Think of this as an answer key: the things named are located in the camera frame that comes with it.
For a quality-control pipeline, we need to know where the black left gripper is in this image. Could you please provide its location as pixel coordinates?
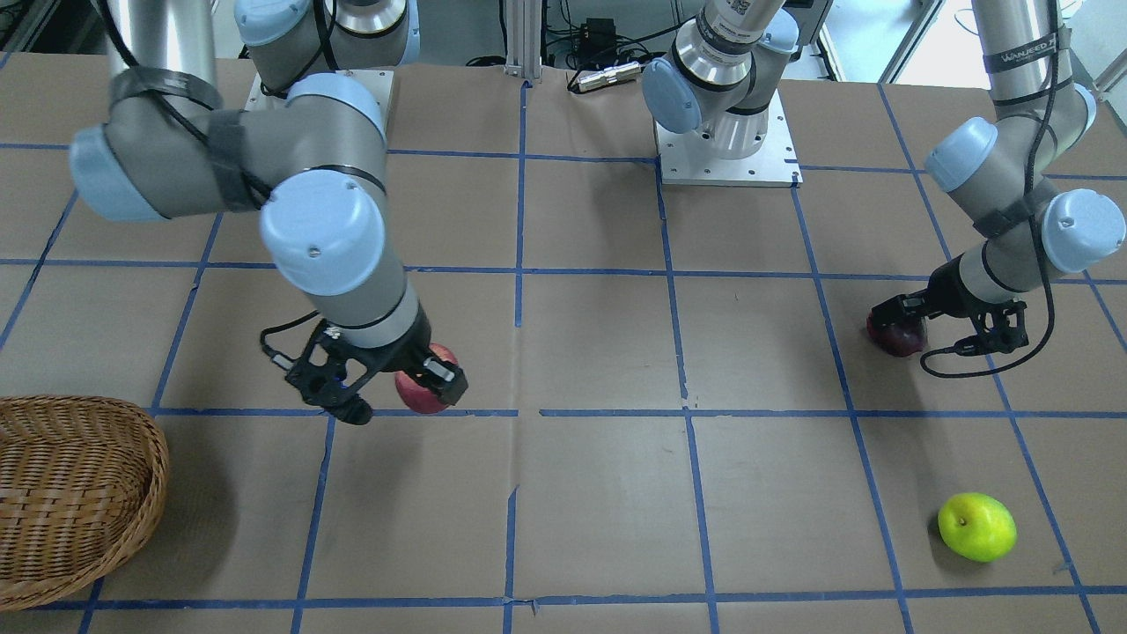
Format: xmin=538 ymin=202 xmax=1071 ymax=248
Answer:
xmin=870 ymin=257 xmax=1029 ymax=357

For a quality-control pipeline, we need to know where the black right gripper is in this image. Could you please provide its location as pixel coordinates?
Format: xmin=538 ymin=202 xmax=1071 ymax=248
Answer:
xmin=284 ymin=312 xmax=468 ymax=426

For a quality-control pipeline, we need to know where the dark red apple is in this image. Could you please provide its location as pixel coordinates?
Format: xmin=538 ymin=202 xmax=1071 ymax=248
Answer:
xmin=866 ymin=313 xmax=928 ymax=358

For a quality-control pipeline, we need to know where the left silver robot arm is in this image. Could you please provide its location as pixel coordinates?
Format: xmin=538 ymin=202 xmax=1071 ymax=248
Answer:
xmin=644 ymin=1 xmax=1124 ymax=358

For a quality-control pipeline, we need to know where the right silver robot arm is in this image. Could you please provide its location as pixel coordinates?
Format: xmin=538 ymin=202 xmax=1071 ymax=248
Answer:
xmin=69 ymin=1 xmax=468 ymax=425

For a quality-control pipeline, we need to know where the woven wicker basket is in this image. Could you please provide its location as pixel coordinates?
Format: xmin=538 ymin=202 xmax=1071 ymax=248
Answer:
xmin=1 ymin=394 xmax=170 ymax=611

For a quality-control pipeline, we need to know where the green apple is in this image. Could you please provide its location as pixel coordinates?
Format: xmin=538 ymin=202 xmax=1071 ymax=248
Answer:
xmin=937 ymin=492 xmax=1018 ymax=564

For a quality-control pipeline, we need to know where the silver metal connector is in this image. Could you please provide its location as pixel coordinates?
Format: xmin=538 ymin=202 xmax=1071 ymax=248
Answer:
xmin=567 ymin=61 xmax=644 ymax=95

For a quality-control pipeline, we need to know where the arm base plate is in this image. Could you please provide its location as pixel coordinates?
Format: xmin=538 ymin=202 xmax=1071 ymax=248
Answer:
xmin=243 ymin=69 xmax=394 ymax=125
xmin=653 ymin=91 xmax=804 ymax=188

